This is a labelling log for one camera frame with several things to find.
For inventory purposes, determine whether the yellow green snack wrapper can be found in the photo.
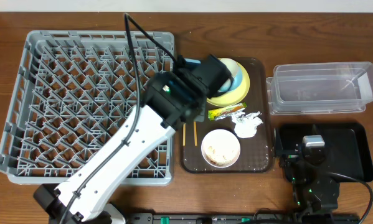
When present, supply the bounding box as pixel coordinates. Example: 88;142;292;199
207;103;247;121

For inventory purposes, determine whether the black tray bin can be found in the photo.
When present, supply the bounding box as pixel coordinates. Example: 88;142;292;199
274;123;373;182

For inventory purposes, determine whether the white bowl with rice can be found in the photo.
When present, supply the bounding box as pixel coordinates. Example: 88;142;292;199
201;129;241;169

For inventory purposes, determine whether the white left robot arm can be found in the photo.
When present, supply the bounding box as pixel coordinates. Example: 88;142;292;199
34;55;233;223

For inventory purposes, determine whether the grey plastic dishwasher rack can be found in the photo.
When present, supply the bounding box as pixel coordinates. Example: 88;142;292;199
0;30;175;185

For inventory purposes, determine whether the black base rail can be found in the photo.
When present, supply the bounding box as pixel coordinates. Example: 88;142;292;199
126;210;360;224

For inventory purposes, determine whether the white cup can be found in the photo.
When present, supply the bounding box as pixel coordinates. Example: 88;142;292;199
219;58;242;92

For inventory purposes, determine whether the wooden chopstick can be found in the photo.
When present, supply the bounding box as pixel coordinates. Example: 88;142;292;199
182;123;186;146
193;121;197;146

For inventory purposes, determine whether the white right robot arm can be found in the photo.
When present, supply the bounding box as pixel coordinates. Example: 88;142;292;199
274;125;339;224

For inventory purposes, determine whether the dark brown serving tray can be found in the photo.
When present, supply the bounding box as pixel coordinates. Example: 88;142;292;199
177;58;273;174

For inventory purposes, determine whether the light blue bowl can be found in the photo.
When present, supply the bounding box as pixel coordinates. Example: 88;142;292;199
219;65;243;92

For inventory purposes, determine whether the clear plastic bin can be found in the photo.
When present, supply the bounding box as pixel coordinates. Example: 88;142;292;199
266;62;373;115

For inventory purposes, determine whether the yellow plate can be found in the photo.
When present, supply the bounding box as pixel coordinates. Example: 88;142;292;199
207;62;250;107

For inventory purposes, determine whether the white tissue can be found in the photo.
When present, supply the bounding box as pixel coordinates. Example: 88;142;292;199
231;111;263;139

